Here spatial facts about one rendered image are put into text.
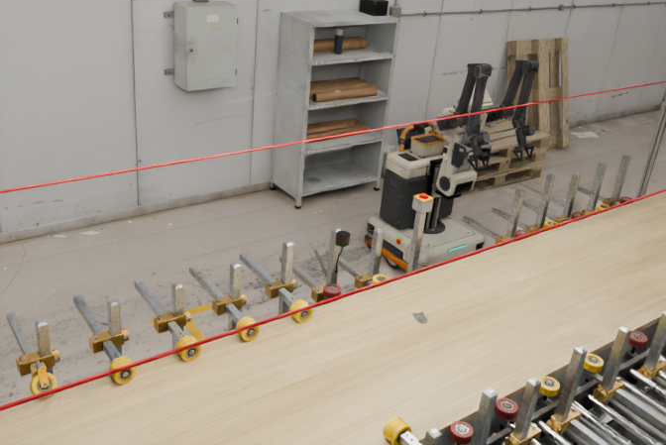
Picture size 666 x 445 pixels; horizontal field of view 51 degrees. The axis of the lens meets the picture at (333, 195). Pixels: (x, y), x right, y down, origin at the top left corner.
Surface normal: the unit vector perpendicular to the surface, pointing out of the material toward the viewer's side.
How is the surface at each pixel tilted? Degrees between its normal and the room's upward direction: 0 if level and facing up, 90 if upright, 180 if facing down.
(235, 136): 90
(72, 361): 0
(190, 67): 90
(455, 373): 0
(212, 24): 90
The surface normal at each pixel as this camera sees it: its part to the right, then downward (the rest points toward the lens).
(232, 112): 0.59, 0.39
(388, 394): 0.09, -0.90
